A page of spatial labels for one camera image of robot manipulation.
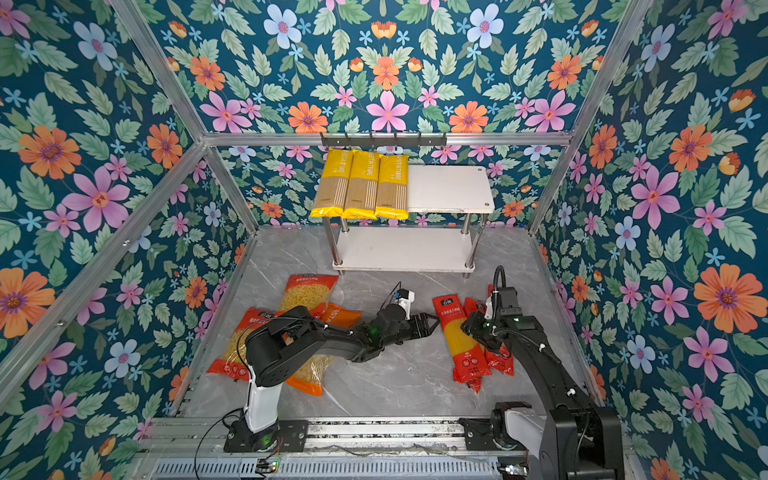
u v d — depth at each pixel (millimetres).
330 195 780
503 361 835
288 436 733
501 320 652
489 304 817
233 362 823
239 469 703
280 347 519
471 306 956
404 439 745
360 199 770
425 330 796
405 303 840
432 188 847
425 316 817
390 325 709
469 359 809
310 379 794
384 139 918
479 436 727
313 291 956
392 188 797
